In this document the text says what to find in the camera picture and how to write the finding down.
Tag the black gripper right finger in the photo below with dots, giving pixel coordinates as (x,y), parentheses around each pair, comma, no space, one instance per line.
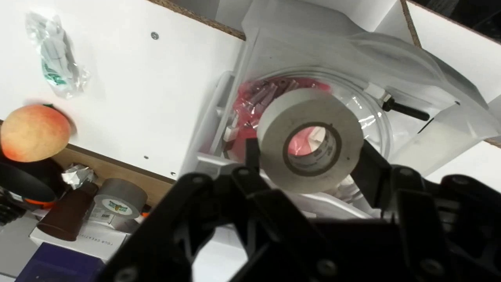
(449,230)

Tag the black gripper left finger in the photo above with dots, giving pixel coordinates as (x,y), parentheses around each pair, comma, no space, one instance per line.
(166,245)

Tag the white tape roll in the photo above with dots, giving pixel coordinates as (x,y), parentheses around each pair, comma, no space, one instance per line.
(308,142)

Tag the clear plastic bag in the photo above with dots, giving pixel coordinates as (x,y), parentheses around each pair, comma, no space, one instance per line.
(58,65)

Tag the white three-drawer organizer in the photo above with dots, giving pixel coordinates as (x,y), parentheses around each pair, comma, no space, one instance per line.
(286,37)

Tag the red items in drawer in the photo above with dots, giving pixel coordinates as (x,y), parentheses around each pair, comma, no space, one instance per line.
(252,100)

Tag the white flat box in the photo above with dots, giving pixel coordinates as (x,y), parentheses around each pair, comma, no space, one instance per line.
(98,236)

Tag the wooden side desk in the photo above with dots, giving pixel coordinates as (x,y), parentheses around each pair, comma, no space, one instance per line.
(155,186)

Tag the dark blue box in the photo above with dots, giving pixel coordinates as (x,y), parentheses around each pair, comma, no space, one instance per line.
(55,264)

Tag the white cubby shelf unit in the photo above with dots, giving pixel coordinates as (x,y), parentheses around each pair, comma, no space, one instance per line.
(150,71)

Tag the peach fruit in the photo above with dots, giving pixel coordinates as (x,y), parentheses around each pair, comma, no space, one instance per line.
(34,132)

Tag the grey duct tape roll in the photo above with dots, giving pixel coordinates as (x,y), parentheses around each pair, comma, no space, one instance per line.
(117,205)

